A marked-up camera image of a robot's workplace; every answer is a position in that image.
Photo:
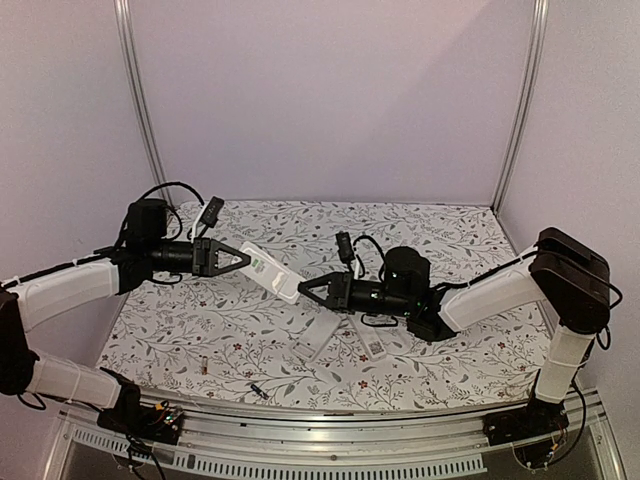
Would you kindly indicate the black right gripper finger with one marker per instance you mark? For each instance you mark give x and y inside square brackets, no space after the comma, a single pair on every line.
[310,288]
[328,301]

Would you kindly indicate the white remote with QR label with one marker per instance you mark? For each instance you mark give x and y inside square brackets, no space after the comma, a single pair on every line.
[373,346]

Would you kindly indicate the white remote with logo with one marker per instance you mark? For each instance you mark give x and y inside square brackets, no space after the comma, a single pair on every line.
[263,267]

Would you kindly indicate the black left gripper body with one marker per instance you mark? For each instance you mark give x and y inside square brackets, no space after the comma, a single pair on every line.
[200,264]

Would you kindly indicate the aluminium back left frame post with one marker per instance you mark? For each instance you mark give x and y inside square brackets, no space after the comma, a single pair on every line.
[125,29]

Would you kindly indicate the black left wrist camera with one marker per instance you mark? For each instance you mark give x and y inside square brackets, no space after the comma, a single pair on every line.
[211,211]

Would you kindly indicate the aluminium front rail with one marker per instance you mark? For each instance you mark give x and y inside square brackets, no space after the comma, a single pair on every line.
[225,440]

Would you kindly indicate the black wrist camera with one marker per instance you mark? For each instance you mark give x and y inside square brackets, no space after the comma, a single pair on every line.
[345,248]
[211,211]

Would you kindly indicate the white remote control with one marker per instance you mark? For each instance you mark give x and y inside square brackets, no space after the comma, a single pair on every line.
[315,338]

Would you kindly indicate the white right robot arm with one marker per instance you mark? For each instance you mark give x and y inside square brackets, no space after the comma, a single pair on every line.
[558,269]

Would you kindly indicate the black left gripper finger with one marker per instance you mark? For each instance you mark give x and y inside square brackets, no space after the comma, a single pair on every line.
[219,251]
[223,266]

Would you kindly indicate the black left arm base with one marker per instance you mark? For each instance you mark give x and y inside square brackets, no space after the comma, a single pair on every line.
[159,423]

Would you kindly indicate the aluminium back right frame post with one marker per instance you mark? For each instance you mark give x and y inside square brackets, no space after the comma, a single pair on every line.
[533,58]

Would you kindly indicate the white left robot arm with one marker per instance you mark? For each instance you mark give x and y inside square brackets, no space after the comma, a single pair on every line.
[142,249]

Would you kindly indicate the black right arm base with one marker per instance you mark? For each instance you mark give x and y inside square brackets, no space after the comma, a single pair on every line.
[535,418]

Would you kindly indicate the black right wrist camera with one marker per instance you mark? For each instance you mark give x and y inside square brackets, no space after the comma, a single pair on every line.
[345,248]

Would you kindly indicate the aluminium frame post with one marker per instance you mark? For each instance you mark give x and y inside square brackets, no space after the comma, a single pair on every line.
[533,58]
[125,29]

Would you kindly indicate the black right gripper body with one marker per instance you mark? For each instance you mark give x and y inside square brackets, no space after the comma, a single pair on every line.
[345,300]

